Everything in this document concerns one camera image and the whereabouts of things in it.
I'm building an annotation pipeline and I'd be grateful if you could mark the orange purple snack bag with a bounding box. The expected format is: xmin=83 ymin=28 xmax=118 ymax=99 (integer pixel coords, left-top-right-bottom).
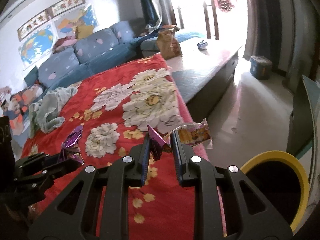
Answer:
xmin=147 ymin=118 xmax=213 ymax=161

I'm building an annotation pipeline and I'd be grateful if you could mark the purple foil wrapper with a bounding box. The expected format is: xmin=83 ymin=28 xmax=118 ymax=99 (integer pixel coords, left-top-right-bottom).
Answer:
xmin=57 ymin=125 xmax=85 ymax=165

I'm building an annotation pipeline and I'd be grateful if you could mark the yellow rimmed black trash bin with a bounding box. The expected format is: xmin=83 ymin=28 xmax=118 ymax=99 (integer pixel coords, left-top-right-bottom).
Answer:
xmin=241 ymin=151 xmax=309 ymax=231

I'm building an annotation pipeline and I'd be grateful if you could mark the red floral blanket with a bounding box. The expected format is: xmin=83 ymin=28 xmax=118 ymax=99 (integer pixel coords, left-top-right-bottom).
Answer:
xmin=23 ymin=54 xmax=194 ymax=239

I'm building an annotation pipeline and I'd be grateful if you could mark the light green cloth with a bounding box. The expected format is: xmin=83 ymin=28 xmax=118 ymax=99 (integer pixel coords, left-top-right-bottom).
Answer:
xmin=29 ymin=87 xmax=78 ymax=139

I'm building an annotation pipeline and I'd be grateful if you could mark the orange patterned quilt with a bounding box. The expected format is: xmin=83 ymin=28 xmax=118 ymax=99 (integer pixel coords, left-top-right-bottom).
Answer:
xmin=1 ymin=83 xmax=44 ymax=135

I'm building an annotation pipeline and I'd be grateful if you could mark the dark coffee table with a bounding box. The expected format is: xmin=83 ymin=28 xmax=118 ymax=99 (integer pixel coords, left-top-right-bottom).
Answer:
xmin=166 ymin=37 xmax=241 ymax=122

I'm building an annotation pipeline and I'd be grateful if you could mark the dark round storage box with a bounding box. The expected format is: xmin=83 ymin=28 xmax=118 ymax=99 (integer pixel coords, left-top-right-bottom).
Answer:
xmin=250 ymin=55 xmax=272 ymax=80

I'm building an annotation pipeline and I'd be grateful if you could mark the small object on table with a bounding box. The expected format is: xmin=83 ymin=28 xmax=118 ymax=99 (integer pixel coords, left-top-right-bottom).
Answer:
xmin=197 ymin=40 xmax=208 ymax=51

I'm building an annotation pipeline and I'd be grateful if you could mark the blue sofa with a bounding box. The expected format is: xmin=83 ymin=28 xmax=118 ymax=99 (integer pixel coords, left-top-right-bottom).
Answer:
xmin=23 ymin=19 xmax=205 ymax=91

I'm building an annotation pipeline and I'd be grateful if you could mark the dark glass tv stand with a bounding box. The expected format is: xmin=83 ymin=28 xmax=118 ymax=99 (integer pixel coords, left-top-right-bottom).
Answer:
xmin=286 ymin=75 xmax=319 ymax=159

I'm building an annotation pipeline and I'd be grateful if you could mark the brown paper bag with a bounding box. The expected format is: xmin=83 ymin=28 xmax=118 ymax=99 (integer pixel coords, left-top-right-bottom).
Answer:
xmin=156 ymin=25 xmax=182 ymax=60

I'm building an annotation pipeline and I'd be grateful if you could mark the world map poster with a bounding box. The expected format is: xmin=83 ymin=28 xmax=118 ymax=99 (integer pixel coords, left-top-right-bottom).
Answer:
xmin=18 ymin=25 xmax=55 ymax=68

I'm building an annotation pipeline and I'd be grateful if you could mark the yellow cushion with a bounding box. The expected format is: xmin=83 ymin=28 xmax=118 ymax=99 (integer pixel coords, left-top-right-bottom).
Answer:
xmin=75 ymin=25 xmax=94 ymax=40

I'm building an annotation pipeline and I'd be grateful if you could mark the calligraphy scroll banner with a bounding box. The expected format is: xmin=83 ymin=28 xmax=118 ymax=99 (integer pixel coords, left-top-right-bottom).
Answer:
xmin=17 ymin=0 xmax=86 ymax=41

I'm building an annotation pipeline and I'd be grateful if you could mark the china map poster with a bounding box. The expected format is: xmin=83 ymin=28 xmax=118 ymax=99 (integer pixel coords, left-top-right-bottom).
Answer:
xmin=53 ymin=5 xmax=98 ymax=38

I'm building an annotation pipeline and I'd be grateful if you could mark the dark window curtain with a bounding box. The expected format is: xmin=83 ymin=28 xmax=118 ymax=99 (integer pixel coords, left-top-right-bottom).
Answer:
xmin=140 ymin=0 xmax=172 ymax=33

